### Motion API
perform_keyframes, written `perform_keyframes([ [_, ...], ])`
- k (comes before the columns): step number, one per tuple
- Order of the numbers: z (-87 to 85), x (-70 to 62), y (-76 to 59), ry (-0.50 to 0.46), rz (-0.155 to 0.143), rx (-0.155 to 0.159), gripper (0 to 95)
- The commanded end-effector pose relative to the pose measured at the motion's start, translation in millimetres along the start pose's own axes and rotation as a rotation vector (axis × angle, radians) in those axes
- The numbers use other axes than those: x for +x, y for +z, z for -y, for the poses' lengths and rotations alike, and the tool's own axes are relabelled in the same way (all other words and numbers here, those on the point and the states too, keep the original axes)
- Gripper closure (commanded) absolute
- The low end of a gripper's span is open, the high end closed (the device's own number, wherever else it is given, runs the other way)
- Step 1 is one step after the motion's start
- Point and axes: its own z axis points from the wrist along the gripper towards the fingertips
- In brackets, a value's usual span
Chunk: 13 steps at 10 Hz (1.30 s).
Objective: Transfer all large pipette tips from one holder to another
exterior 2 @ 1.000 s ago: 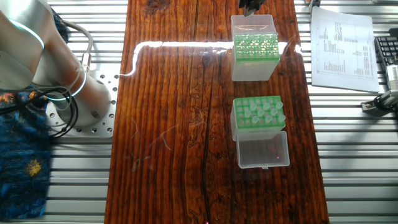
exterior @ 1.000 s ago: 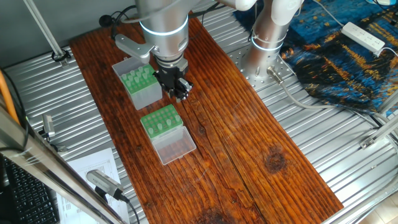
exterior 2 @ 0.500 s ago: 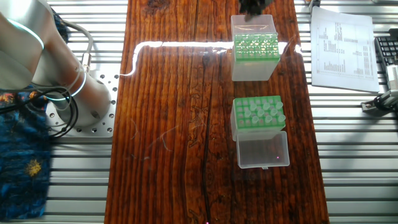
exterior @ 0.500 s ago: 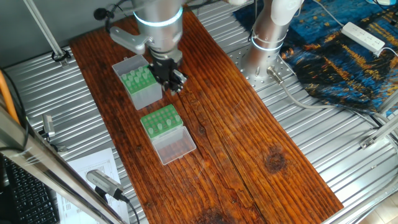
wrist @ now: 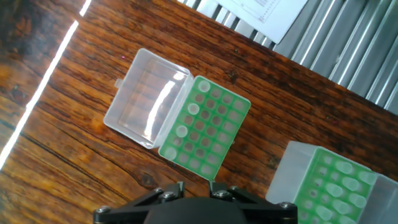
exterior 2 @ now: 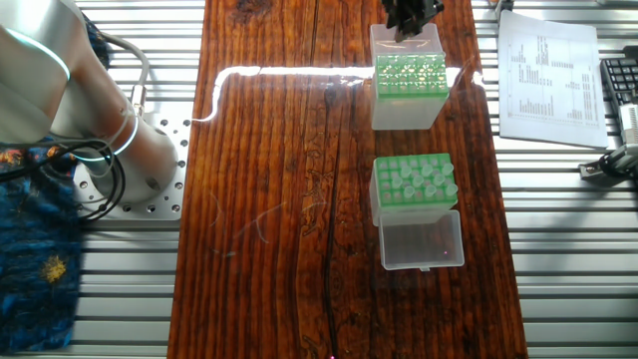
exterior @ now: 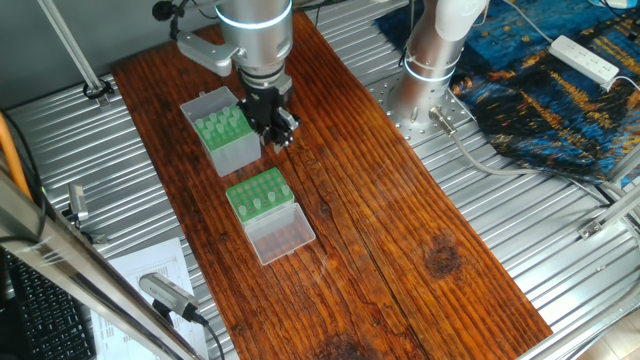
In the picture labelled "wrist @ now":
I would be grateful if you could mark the printed white paper sheet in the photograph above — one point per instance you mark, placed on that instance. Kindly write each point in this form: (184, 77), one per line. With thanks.
(273, 15)

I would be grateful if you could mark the brown wooden board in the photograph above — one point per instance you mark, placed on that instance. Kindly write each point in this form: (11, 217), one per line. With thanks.
(62, 124)

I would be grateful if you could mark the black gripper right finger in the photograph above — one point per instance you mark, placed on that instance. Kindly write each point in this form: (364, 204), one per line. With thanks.
(267, 211)

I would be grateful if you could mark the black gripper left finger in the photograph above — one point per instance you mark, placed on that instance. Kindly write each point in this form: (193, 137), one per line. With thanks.
(124, 211)

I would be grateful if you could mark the tall green pipette tip holder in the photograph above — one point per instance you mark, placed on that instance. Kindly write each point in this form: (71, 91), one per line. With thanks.
(292, 180)

